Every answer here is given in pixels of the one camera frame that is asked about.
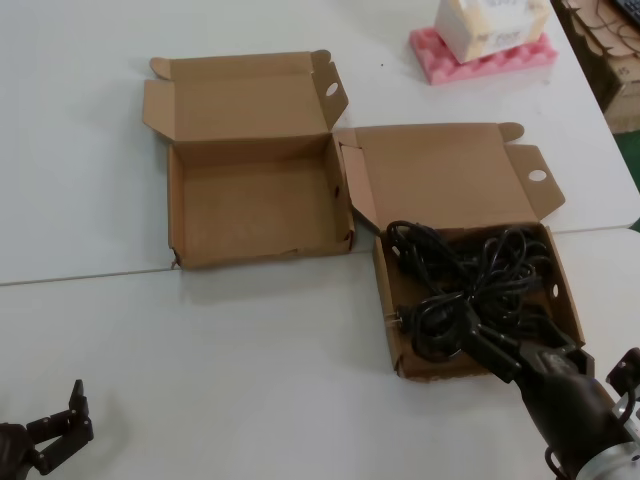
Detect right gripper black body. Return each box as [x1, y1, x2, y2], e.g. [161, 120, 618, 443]
[517, 347, 635, 454]

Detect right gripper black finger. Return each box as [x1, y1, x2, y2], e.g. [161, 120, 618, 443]
[460, 305, 532, 385]
[529, 320, 597, 375]

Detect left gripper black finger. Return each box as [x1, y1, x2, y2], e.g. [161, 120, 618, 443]
[25, 378, 96, 442]
[29, 433, 71, 476]

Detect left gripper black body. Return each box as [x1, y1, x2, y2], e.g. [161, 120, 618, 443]
[0, 422, 37, 480]

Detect open cardboard box, intact corners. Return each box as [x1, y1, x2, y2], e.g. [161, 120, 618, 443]
[333, 121, 586, 381]

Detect open cardboard box, torn corner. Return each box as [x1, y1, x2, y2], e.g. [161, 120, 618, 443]
[142, 48, 357, 271]

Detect pink egg-crate foam pad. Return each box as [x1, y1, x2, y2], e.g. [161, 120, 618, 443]
[409, 27, 559, 85]

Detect white cardboard carton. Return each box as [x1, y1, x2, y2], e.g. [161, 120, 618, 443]
[433, 0, 551, 65]

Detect dark keyboard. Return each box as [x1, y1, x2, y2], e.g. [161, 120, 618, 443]
[612, 0, 640, 22]

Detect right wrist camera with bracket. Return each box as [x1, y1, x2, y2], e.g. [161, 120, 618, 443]
[606, 347, 640, 399]

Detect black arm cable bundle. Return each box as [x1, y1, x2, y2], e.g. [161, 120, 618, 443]
[543, 443, 576, 479]

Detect black tangled power cord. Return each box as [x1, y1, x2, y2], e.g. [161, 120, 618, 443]
[386, 221, 551, 321]

